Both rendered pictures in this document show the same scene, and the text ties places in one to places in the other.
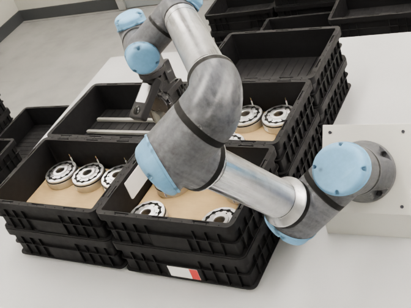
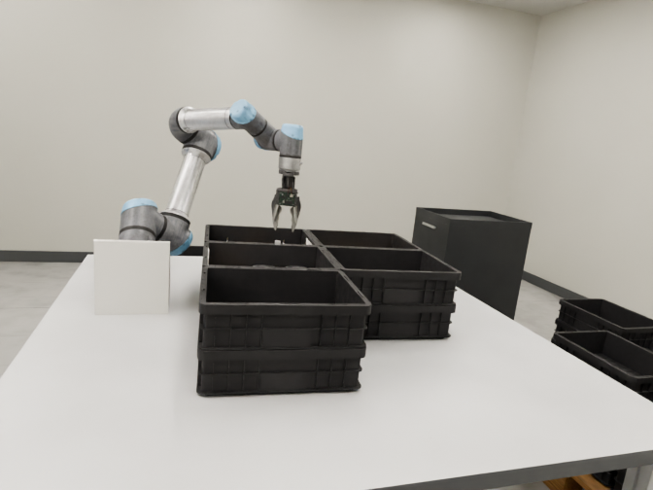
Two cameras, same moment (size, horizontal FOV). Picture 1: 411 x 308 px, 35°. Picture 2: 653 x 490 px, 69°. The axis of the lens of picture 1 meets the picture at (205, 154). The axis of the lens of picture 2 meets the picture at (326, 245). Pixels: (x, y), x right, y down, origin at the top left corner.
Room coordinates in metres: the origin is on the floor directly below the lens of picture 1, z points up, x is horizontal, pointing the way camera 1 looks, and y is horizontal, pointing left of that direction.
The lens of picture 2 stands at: (2.63, -1.14, 1.30)
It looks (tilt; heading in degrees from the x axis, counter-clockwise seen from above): 13 degrees down; 128
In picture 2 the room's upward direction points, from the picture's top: 5 degrees clockwise
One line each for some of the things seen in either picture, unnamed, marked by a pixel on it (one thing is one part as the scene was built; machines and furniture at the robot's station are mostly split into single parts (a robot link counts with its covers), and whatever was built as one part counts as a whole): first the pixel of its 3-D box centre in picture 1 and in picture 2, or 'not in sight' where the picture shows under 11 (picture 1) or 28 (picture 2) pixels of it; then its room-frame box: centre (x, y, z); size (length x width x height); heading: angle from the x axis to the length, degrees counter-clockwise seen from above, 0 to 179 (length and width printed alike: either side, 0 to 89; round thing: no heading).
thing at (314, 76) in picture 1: (268, 56); (281, 289); (1.83, -0.29, 0.92); 0.40 x 0.30 x 0.02; 52
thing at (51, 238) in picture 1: (89, 213); not in sight; (1.60, 0.39, 0.76); 0.40 x 0.30 x 0.12; 52
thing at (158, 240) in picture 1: (192, 197); (258, 250); (1.35, 0.07, 0.87); 0.40 x 0.30 x 0.11; 52
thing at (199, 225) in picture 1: (186, 182); (259, 237); (1.35, 0.07, 0.92); 0.40 x 0.30 x 0.02; 52
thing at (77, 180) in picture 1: (88, 173); not in sight; (1.65, 0.35, 0.86); 0.10 x 0.10 x 0.01
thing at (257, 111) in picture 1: (245, 115); not in sight; (1.64, -0.15, 0.86); 0.10 x 0.10 x 0.01
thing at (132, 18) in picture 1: (136, 34); (291, 141); (1.49, 0.05, 1.28); 0.09 x 0.08 x 0.11; 179
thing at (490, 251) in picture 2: not in sight; (461, 279); (1.41, 1.92, 0.45); 0.62 x 0.45 x 0.90; 56
